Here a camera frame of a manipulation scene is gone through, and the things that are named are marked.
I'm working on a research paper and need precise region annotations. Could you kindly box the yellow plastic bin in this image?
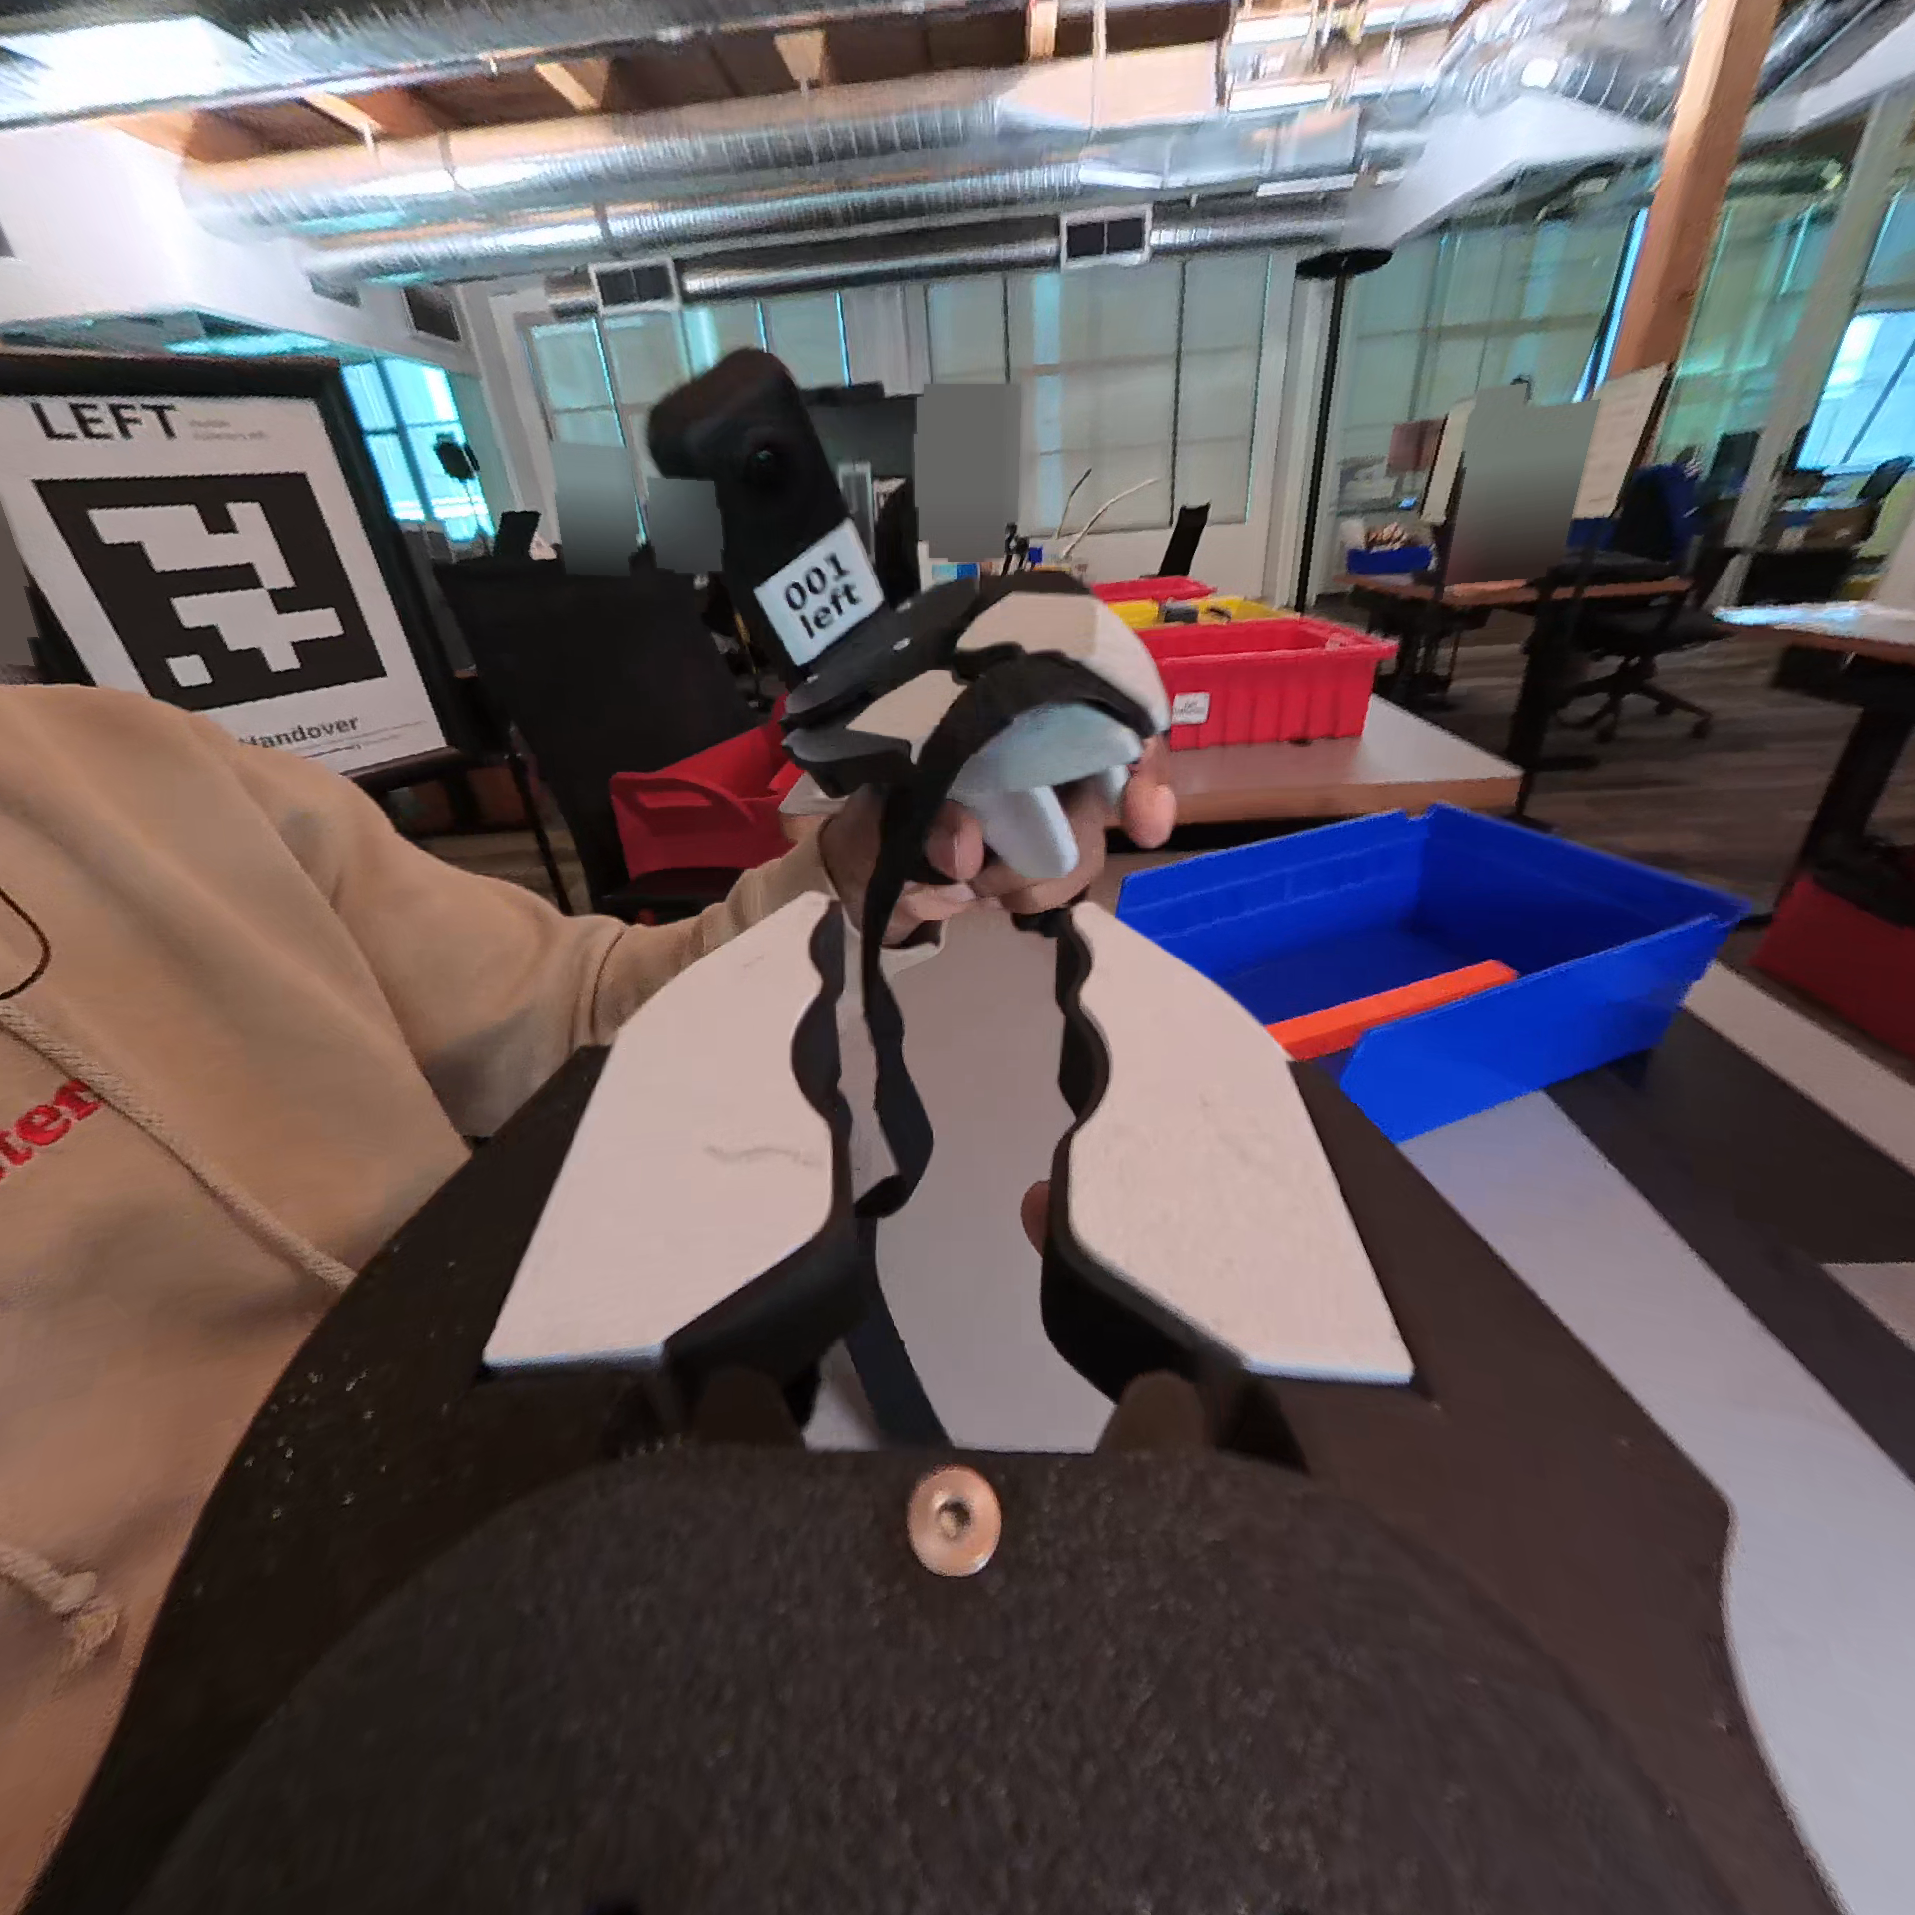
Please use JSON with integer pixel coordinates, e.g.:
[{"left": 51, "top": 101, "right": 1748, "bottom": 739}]
[{"left": 1103, "top": 594, "right": 1300, "bottom": 633}]

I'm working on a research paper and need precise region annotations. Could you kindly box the whiteboard on stand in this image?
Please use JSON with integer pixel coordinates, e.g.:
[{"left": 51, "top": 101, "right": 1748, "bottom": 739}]
[{"left": 1570, "top": 364, "right": 1673, "bottom": 519}]

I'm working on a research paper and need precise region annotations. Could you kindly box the black floor lamp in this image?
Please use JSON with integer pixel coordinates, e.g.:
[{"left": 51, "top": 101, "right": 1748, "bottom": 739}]
[{"left": 1291, "top": 246, "right": 1398, "bottom": 618}]

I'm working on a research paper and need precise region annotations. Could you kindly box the framed marker poster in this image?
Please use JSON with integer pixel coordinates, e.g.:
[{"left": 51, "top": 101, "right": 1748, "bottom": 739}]
[{"left": 0, "top": 350, "right": 453, "bottom": 781}]

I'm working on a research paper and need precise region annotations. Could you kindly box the wooden top desk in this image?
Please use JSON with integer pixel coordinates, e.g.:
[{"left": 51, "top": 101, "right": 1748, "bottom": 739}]
[
  {"left": 1337, "top": 568, "right": 1696, "bottom": 781},
  {"left": 1712, "top": 603, "right": 1915, "bottom": 886}
]

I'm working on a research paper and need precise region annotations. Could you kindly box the person's left forearm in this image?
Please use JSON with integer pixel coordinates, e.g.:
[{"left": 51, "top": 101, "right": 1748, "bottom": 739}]
[{"left": 419, "top": 831, "right": 844, "bottom": 1143}]

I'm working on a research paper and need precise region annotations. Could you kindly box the black high-back chair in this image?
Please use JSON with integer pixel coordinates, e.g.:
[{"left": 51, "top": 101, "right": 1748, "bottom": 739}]
[{"left": 430, "top": 558, "right": 768, "bottom": 919}]

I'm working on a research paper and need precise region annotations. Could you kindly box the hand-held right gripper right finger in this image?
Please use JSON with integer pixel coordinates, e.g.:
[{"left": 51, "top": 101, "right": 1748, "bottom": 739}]
[{"left": 1040, "top": 900, "right": 1419, "bottom": 1453}]

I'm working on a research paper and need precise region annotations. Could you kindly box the person's left hand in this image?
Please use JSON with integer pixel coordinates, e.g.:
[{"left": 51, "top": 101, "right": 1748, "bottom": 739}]
[{"left": 816, "top": 731, "right": 1178, "bottom": 948}]

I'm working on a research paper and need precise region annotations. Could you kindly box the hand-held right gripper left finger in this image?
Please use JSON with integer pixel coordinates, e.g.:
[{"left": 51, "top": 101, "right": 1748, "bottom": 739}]
[{"left": 479, "top": 891, "right": 867, "bottom": 1446}]

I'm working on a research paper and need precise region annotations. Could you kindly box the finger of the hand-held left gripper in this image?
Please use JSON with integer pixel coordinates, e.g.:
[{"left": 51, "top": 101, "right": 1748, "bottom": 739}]
[
  {"left": 852, "top": 666, "right": 978, "bottom": 752},
  {"left": 956, "top": 595, "right": 1171, "bottom": 739}
]

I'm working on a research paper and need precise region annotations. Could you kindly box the blue plastic bin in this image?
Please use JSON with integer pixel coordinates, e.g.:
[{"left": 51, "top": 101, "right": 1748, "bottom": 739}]
[{"left": 1110, "top": 802, "right": 1756, "bottom": 1144}]

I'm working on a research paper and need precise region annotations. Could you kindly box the black strap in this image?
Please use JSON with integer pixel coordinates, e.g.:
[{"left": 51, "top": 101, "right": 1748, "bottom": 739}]
[{"left": 854, "top": 644, "right": 1159, "bottom": 1450}]

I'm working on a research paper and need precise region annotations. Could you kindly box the orange block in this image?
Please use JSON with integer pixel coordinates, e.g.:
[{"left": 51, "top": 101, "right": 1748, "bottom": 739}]
[{"left": 1266, "top": 957, "right": 1522, "bottom": 1062}]

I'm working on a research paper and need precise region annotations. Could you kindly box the black office chair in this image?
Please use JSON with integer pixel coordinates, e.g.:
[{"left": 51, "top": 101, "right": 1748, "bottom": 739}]
[{"left": 1553, "top": 544, "right": 1748, "bottom": 745}]

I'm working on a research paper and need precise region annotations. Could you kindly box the large red tote bin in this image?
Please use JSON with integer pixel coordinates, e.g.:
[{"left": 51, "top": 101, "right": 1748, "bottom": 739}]
[{"left": 1127, "top": 613, "right": 1405, "bottom": 752}]

